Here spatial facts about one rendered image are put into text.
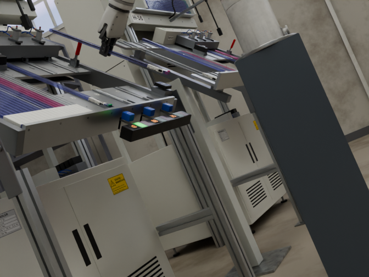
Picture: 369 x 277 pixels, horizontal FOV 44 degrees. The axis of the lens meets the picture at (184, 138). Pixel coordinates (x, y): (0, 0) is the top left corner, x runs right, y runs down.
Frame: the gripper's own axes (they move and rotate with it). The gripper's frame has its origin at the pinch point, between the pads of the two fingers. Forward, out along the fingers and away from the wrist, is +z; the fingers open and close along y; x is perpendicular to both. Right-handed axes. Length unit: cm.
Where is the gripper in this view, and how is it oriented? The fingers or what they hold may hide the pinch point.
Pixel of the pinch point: (106, 49)
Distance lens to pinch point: 164.9
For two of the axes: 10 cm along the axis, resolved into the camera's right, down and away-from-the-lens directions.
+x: 8.3, 4.8, -2.7
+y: -4.2, 2.3, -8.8
